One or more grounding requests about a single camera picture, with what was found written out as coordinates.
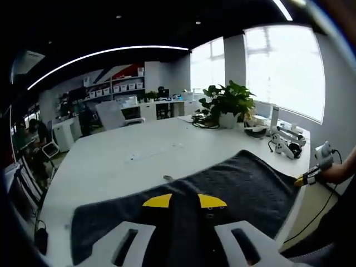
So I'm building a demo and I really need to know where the grey towel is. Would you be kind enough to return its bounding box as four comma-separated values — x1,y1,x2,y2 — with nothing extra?
71,149,303,266

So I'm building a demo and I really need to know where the white game controller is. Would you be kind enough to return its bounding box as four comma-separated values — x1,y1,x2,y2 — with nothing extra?
268,133,295,160
276,125,307,147

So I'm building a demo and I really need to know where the person's dark clothing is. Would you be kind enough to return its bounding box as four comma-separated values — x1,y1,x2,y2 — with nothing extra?
283,189,356,251

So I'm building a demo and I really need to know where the white upright box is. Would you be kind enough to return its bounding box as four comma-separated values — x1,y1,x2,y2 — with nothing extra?
269,107,280,130

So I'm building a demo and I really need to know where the grey mesh chair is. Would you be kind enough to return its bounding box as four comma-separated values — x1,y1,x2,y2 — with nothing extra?
280,241,336,267

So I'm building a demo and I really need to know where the wide window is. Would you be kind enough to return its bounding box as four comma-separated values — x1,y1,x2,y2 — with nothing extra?
243,24,326,123

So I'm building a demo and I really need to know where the potted green plant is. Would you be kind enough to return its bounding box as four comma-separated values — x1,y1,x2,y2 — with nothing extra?
199,80,256,129

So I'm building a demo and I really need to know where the white chair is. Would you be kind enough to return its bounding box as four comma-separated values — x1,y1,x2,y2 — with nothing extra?
41,141,61,161

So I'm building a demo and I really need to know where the white cabinet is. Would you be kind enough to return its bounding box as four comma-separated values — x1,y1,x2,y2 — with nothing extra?
52,116,83,152

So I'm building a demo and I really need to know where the grey office chair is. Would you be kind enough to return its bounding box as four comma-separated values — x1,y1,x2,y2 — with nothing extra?
95,100,146,132

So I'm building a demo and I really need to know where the white desk row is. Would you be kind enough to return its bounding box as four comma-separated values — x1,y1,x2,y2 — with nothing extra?
139,97,201,122

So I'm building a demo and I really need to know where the narrow window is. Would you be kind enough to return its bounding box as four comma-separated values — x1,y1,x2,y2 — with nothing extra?
190,37,225,95

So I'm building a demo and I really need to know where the short ceiling light strip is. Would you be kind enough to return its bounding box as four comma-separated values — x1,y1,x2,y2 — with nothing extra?
272,0,293,22

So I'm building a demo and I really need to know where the large black monitor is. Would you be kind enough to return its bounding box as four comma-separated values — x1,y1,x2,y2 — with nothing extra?
69,87,87,98

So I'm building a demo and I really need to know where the long ceiling light strip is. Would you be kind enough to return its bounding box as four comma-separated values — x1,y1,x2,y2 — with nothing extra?
27,45,190,90

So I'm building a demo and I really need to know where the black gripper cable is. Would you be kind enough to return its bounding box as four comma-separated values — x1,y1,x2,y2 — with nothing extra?
282,149,343,244

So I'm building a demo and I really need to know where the black cable bundle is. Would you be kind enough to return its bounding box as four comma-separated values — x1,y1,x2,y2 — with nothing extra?
191,115,221,130

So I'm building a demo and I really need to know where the wall shelf with white boxes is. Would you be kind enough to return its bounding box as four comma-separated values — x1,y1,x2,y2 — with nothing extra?
82,67,146,98

